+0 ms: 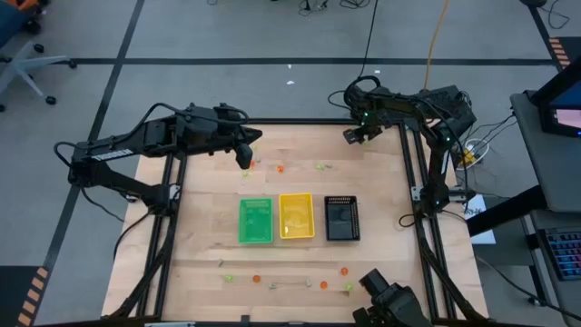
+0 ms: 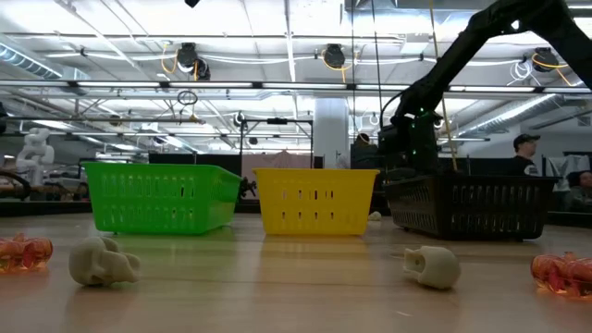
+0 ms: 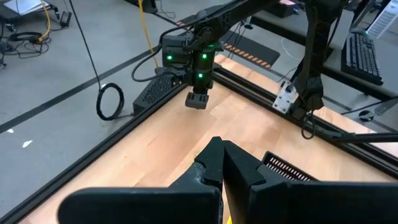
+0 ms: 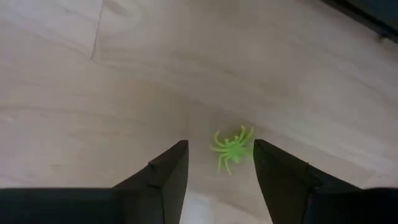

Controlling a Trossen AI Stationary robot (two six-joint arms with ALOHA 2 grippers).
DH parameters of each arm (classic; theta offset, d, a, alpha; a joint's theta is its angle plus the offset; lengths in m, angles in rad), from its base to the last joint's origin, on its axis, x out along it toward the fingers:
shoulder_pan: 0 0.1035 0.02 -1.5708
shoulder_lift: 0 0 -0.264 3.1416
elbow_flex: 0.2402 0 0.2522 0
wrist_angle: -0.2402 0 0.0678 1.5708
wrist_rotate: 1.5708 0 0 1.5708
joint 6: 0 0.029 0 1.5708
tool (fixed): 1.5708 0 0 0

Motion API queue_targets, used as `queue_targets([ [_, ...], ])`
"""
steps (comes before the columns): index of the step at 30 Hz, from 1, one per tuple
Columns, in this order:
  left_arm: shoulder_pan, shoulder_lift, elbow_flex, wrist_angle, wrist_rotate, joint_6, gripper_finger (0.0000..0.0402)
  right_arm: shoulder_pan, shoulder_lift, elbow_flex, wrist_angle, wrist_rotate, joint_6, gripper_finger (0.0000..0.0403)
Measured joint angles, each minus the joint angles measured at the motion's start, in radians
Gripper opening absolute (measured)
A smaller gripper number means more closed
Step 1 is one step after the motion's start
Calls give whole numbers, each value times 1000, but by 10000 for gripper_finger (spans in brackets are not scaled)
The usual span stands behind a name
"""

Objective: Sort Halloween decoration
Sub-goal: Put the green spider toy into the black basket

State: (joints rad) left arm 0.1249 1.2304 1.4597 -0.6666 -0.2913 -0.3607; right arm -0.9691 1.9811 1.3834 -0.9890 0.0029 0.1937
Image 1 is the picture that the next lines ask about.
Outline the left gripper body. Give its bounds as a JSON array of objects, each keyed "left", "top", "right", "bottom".
[{"left": 211, "top": 103, "right": 254, "bottom": 170}]

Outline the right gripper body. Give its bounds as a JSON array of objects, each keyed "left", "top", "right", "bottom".
[{"left": 343, "top": 123, "right": 385, "bottom": 145}]

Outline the green plastic basket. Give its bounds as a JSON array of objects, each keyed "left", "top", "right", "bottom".
[{"left": 238, "top": 197, "right": 275, "bottom": 245}]

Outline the black plastic basket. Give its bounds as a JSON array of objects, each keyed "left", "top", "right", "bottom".
[{"left": 323, "top": 194, "right": 361, "bottom": 243}]

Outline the yellow plastic basket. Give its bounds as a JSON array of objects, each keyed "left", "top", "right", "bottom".
[{"left": 278, "top": 192, "right": 316, "bottom": 241}]

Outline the white paper sheet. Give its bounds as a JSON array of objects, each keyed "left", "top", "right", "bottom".
[{"left": 461, "top": 193, "right": 497, "bottom": 246}]

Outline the black desk support beam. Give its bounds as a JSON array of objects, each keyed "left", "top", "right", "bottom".
[{"left": 466, "top": 184, "right": 548, "bottom": 238}]

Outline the grey desk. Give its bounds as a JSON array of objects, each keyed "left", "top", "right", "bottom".
[{"left": 509, "top": 89, "right": 581, "bottom": 214}]

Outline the black computer monitor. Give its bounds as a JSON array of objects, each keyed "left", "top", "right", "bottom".
[{"left": 528, "top": 54, "right": 581, "bottom": 138}]

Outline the blue office chair grey base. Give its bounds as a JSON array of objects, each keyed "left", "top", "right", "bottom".
[{"left": 0, "top": 4, "right": 78, "bottom": 114}]

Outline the black orange-striped floor mat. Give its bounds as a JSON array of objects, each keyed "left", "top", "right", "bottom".
[
  {"left": 547, "top": 35, "right": 581, "bottom": 73},
  {"left": 0, "top": 265, "right": 50, "bottom": 327}
]

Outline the grey keyboard shelf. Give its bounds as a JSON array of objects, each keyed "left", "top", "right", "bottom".
[{"left": 521, "top": 209, "right": 581, "bottom": 327}]

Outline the backlit computer keyboard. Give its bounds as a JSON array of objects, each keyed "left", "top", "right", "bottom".
[{"left": 542, "top": 225, "right": 581, "bottom": 282}]

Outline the orange office chair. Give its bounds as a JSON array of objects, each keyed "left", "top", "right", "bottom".
[{"left": 5, "top": 0, "right": 50, "bottom": 36}]

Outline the black aluminium table frame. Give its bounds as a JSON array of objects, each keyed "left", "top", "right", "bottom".
[{"left": 102, "top": 116, "right": 489, "bottom": 327}]

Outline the white cord with yellow plug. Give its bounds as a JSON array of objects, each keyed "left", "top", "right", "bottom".
[{"left": 455, "top": 137, "right": 492, "bottom": 173}]

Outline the yellow floor cable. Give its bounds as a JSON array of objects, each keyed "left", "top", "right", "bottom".
[{"left": 423, "top": 0, "right": 451, "bottom": 91}]

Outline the black floor cable bundle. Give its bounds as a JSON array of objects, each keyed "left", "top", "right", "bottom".
[{"left": 297, "top": 0, "right": 374, "bottom": 11}]

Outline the black looped floor cable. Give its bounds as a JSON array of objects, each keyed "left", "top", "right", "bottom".
[{"left": 538, "top": 0, "right": 571, "bottom": 31}]

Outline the black floor cable with plug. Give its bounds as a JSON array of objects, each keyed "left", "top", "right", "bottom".
[{"left": 471, "top": 253, "right": 581, "bottom": 322}]

